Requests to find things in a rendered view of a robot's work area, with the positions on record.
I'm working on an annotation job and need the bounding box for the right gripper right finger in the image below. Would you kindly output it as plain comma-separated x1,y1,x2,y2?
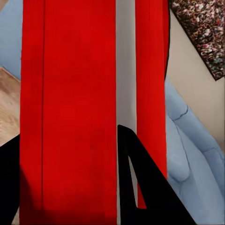
117,125,196,225

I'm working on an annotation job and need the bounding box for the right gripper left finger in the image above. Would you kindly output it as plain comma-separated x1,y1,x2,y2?
0,135,20,225

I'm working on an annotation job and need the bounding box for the radio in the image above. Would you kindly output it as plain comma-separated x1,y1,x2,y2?
19,0,171,225

